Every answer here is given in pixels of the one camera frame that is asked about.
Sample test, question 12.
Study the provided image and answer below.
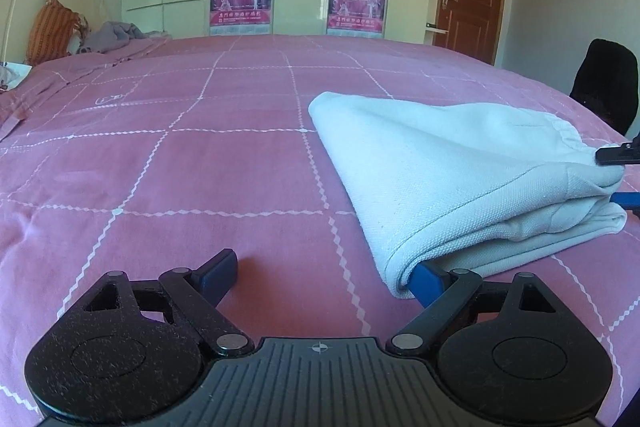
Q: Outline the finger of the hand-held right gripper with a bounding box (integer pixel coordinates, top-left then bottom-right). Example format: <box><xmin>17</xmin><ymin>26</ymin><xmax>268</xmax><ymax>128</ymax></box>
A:
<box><xmin>611</xmin><ymin>192</ymin><xmax>640</xmax><ymax>220</ymax></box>
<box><xmin>595</xmin><ymin>132</ymin><xmax>640</xmax><ymax>166</ymax></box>

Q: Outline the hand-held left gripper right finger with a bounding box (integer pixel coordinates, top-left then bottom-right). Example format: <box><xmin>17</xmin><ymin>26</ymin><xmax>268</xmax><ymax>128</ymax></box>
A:
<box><xmin>387</xmin><ymin>259</ymin><xmax>561</xmax><ymax>358</ymax></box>

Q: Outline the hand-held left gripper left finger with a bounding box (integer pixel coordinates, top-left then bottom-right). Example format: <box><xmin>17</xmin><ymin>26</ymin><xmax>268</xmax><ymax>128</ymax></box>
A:
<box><xmin>80</xmin><ymin>248</ymin><xmax>256</xmax><ymax>358</ymax></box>

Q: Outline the white towel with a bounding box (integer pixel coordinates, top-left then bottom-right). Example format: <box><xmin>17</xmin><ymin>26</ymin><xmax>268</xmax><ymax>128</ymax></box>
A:
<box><xmin>307</xmin><ymin>91</ymin><xmax>628</xmax><ymax>300</ymax></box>

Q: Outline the pink checked bedspread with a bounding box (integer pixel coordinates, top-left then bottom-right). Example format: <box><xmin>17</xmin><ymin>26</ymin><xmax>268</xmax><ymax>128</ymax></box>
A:
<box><xmin>0</xmin><ymin>34</ymin><xmax>640</xmax><ymax>427</ymax></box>

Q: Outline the grey crumpled cloth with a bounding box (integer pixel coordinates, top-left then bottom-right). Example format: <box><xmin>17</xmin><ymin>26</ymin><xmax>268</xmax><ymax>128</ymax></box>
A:
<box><xmin>82</xmin><ymin>21</ymin><xmax>171</xmax><ymax>54</ymax></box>

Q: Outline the floral patterned cloth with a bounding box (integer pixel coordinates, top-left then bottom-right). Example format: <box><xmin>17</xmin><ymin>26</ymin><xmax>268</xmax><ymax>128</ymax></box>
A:
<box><xmin>0</xmin><ymin>61</ymin><xmax>34</xmax><ymax>92</ymax></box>

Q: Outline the orange pillow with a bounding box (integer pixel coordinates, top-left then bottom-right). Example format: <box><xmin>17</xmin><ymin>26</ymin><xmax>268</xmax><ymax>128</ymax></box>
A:
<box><xmin>25</xmin><ymin>0</ymin><xmax>83</xmax><ymax>66</ymax></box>

